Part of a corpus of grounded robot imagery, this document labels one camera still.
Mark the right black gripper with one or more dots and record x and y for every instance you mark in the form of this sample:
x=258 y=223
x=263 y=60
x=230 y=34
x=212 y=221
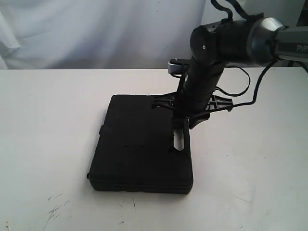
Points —
x=196 y=111

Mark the white backdrop curtain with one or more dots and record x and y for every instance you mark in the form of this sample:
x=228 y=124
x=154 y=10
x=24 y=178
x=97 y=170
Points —
x=99 y=34

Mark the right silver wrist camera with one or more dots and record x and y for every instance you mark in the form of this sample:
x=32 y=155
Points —
x=177 y=66

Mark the black plastic tool case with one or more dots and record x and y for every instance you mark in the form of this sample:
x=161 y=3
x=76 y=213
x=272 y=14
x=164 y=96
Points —
x=142 y=149

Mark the right robot arm Piper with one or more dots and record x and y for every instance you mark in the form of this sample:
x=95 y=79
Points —
x=262 y=42

